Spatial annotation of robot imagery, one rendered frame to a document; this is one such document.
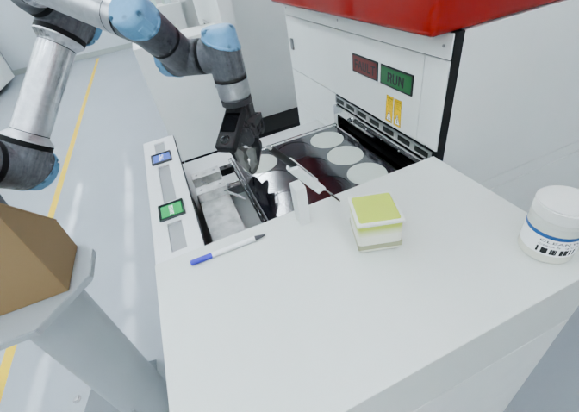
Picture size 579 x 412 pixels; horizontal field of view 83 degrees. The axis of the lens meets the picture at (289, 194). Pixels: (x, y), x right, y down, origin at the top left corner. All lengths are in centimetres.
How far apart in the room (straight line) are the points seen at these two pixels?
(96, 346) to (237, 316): 68
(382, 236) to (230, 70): 47
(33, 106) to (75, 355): 66
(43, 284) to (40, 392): 110
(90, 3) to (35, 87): 34
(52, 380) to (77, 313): 96
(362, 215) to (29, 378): 181
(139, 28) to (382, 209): 52
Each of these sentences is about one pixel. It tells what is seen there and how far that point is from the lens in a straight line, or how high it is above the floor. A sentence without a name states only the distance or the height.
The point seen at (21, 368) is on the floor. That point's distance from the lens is 214.
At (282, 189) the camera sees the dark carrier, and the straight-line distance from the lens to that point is 82.
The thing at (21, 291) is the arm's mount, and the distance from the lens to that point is 96.
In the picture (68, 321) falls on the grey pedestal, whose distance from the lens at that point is 105.
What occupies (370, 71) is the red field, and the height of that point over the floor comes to 109.
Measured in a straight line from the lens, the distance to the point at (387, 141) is 91.
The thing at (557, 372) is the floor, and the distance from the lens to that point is 169.
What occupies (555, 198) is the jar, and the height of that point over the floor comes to 106.
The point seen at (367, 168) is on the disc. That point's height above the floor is 90.
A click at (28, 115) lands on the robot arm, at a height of 114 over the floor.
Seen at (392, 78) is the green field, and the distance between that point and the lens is 85.
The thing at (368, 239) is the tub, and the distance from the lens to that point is 54.
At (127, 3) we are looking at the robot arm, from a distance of 70.
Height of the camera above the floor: 139
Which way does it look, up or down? 38 degrees down
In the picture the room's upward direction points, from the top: 10 degrees counter-clockwise
